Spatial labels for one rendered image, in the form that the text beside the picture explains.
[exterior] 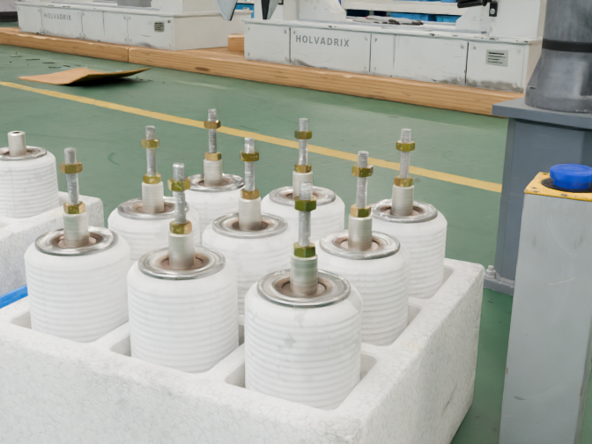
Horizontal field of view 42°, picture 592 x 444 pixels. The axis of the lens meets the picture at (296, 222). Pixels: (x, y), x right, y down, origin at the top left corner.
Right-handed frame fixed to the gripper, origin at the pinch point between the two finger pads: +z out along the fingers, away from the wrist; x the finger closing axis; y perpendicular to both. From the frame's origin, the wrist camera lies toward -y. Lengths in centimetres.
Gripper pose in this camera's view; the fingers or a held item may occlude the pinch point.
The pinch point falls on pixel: (250, 5)
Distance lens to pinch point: 73.7
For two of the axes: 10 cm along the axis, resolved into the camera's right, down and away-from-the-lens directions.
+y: -5.1, -2.7, 8.1
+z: -0.1, 9.5, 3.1
